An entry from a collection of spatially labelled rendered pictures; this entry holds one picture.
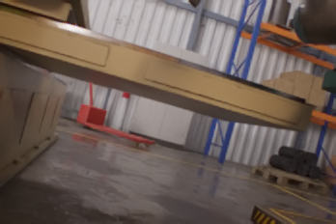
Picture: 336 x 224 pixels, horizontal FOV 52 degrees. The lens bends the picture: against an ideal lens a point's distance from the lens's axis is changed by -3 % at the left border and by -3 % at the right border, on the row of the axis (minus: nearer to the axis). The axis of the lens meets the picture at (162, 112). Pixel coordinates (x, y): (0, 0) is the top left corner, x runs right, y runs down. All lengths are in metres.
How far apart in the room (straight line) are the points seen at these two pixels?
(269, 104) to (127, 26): 7.05
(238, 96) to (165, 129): 6.31
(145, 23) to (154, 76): 7.09
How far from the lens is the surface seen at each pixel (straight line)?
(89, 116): 6.27
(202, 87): 1.29
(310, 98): 8.09
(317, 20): 1.27
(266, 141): 9.07
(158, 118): 7.56
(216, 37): 8.67
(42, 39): 1.27
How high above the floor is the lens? 0.49
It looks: 1 degrees up
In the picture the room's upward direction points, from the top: 16 degrees clockwise
